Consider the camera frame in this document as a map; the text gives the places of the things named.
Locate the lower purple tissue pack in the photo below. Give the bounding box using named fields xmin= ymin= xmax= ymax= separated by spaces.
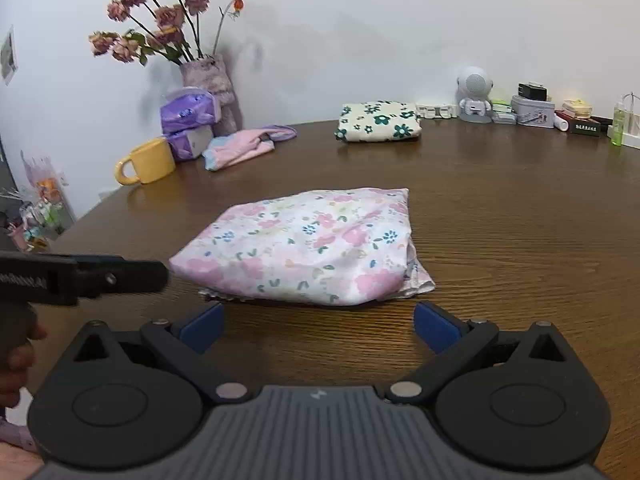
xmin=165 ymin=125 xmax=214 ymax=162

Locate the yellow ceramic mug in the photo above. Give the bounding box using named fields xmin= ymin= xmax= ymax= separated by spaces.
xmin=114 ymin=136 xmax=176 ymax=185

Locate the white letter block row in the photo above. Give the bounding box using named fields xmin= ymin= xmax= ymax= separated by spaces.
xmin=416 ymin=104 xmax=458 ymax=120

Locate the green floral folded cloth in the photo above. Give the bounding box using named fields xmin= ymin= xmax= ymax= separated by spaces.
xmin=334 ymin=101 xmax=422 ymax=143

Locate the pink floral garment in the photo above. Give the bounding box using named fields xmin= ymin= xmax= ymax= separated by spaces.
xmin=169 ymin=188 xmax=435 ymax=307

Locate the person's left hand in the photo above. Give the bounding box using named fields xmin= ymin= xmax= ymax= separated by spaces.
xmin=0 ymin=323 xmax=47 ymax=408

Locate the dried pink rose bouquet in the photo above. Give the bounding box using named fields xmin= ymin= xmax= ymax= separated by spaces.
xmin=88 ymin=0 xmax=245 ymax=66

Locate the upper purple tissue pack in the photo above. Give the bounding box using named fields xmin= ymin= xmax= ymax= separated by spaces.
xmin=160 ymin=87 xmax=221 ymax=136

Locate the white astronaut figurine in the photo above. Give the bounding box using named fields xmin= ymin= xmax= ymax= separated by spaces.
xmin=457 ymin=66 xmax=494 ymax=124

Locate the purple tissue pack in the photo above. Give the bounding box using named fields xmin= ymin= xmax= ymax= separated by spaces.
xmin=160 ymin=87 xmax=221 ymax=136
xmin=165 ymin=125 xmax=214 ymax=162

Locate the black small box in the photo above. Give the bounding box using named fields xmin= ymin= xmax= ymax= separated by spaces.
xmin=518 ymin=82 xmax=548 ymax=101

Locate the dark red flat box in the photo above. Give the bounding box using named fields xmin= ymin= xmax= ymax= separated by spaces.
xmin=554 ymin=110 xmax=612 ymax=136

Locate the yellow small container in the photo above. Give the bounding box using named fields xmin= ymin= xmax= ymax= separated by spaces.
xmin=562 ymin=99 xmax=592 ymax=118

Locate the pink blue purple cloth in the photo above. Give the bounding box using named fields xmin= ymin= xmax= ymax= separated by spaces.
xmin=203 ymin=125 xmax=297 ymax=171

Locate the grey tin box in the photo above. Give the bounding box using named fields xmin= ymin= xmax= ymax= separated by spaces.
xmin=511 ymin=96 xmax=555 ymax=129

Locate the fuzzy purple vase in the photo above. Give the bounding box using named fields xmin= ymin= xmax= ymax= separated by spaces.
xmin=180 ymin=54 xmax=241 ymax=136

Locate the green spray bottle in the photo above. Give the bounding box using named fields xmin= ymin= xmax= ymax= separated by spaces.
xmin=610 ymin=96 xmax=626 ymax=146

